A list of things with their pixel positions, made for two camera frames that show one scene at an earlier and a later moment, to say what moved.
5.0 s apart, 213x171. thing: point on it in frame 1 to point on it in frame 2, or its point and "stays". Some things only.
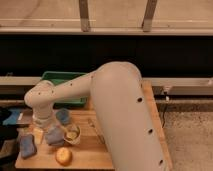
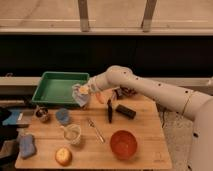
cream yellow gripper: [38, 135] to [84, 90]
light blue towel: [55, 136] to [81, 99]
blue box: [19, 117] stays
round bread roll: [63, 156] stays
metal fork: [91, 123] stays
